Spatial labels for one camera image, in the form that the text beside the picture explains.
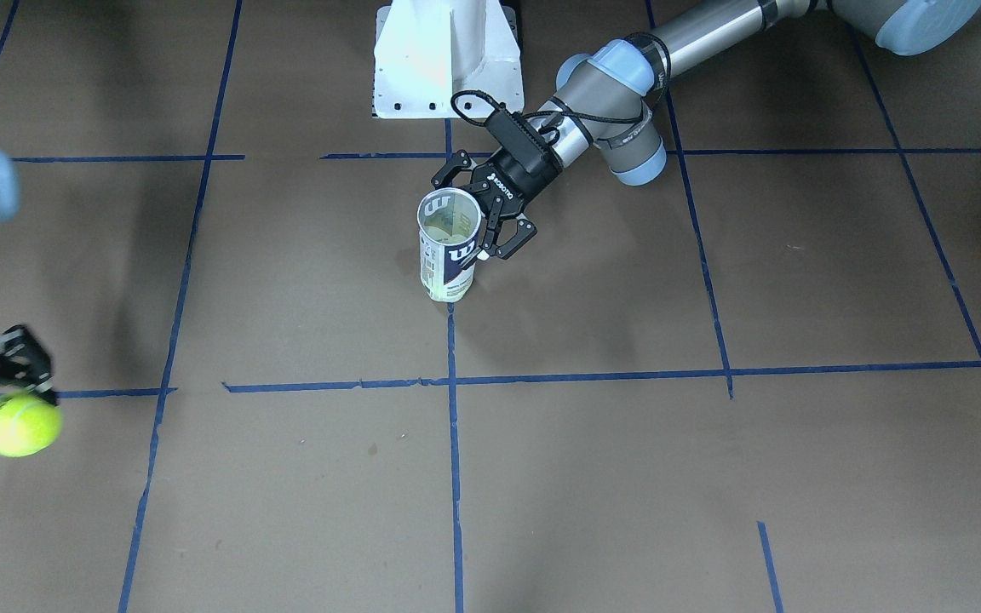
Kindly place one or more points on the yellow tennis ball with logo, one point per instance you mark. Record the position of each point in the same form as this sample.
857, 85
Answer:
28, 424

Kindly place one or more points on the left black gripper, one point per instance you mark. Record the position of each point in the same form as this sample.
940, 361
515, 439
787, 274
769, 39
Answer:
518, 180

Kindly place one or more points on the white camera pole with base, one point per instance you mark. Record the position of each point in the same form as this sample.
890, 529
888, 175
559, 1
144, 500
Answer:
427, 51

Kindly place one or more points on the clear tennis ball tube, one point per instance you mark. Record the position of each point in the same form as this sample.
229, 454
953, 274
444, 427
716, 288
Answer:
443, 270

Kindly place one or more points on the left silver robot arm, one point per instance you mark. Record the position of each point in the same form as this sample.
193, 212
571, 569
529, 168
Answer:
601, 100

